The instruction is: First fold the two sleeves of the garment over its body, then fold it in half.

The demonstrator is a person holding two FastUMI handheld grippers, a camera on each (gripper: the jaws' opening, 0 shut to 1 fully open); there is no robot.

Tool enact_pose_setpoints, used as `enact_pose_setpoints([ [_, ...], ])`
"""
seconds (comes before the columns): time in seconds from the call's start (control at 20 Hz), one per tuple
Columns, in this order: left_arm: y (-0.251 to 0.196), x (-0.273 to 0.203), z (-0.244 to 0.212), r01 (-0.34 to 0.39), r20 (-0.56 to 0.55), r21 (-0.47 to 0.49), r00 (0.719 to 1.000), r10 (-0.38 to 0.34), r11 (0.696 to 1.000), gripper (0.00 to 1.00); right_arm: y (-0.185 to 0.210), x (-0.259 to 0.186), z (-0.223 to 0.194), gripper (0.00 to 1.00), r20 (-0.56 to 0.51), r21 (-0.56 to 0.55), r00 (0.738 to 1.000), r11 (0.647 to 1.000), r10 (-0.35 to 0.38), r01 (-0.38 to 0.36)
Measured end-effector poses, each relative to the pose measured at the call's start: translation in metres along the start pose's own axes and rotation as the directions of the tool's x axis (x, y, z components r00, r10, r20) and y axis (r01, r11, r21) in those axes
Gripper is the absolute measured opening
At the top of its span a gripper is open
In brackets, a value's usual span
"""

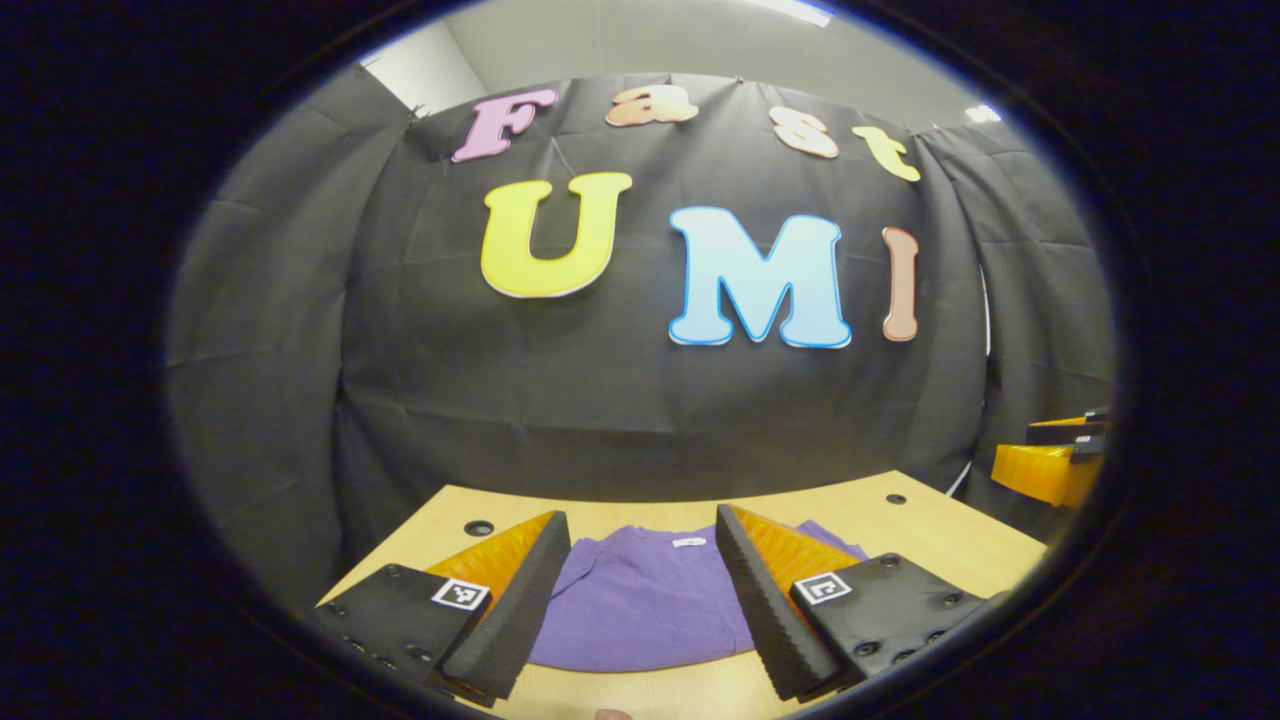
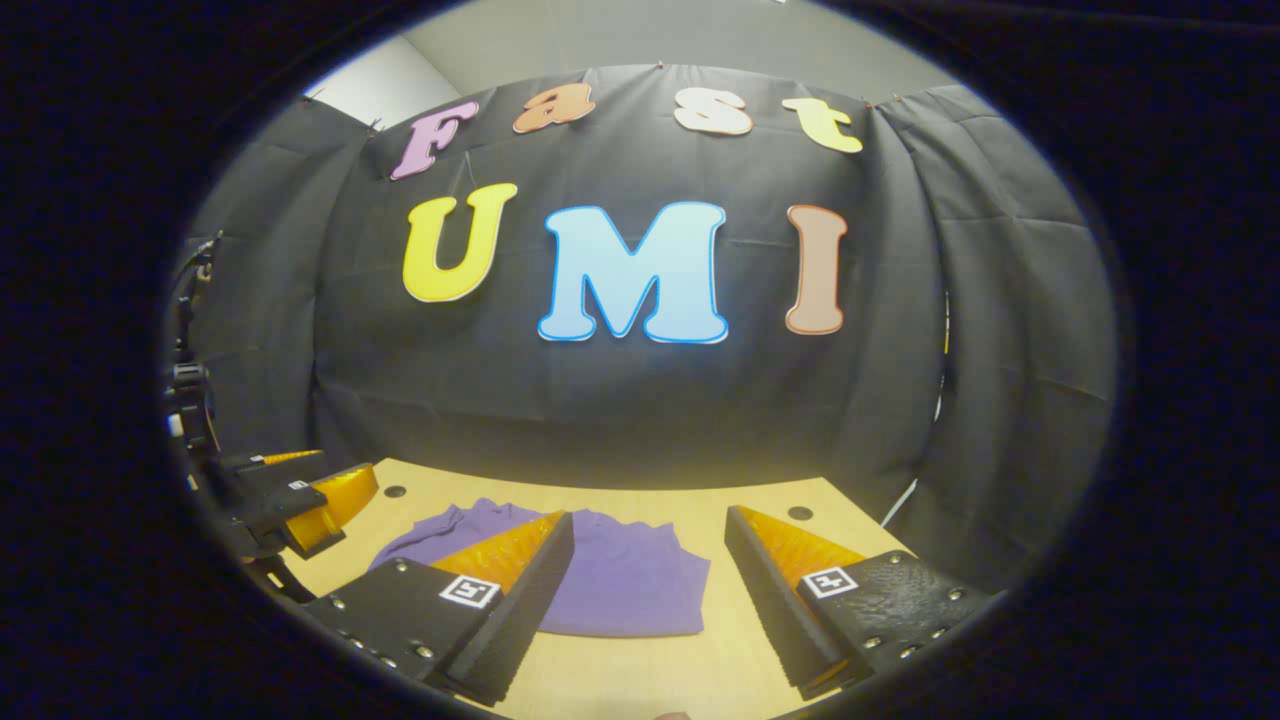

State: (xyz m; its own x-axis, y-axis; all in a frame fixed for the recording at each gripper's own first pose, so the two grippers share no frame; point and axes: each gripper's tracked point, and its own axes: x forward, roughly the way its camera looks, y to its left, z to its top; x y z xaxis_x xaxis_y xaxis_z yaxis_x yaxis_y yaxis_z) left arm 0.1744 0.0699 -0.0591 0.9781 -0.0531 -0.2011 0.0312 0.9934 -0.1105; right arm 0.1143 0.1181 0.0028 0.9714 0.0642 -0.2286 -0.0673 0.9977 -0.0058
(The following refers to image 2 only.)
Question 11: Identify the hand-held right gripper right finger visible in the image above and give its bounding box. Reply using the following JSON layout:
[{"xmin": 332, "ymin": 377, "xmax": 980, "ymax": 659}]
[{"xmin": 724, "ymin": 504, "xmax": 993, "ymax": 701}]

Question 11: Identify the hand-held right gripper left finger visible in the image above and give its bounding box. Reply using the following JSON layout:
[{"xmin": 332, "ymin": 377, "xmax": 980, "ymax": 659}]
[{"xmin": 305, "ymin": 510, "xmax": 576, "ymax": 706}]

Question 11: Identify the purple knit shirt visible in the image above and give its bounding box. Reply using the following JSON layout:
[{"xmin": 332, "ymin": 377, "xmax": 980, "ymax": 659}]
[{"xmin": 368, "ymin": 497, "xmax": 711, "ymax": 639}]

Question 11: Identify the black backdrop cloth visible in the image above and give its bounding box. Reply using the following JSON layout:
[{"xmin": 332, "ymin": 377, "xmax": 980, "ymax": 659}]
[{"xmin": 170, "ymin": 65, "xmax": 1116, "ymax": 591}]

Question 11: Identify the white cable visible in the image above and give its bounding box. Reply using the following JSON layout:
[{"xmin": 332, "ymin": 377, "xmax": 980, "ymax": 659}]
[{"xmin": 880, "ymin": 478, "xmax": 919, "ymax": 528}]

